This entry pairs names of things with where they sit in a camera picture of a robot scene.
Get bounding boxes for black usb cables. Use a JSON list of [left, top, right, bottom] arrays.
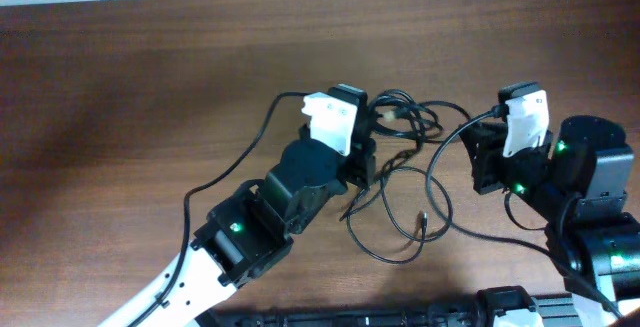
[[339, 88, 472, 266]]

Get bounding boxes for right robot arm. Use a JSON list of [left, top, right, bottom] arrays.
[[461, 115, 639, 307]]

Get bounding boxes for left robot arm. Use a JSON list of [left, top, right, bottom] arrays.
[[103, 103, 375, 326]]

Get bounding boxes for right camera black cable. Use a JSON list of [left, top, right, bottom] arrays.
[[425, 104, 624, 318]]

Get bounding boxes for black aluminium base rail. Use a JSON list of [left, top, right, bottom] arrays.
[[193, 286, 582, 327]]

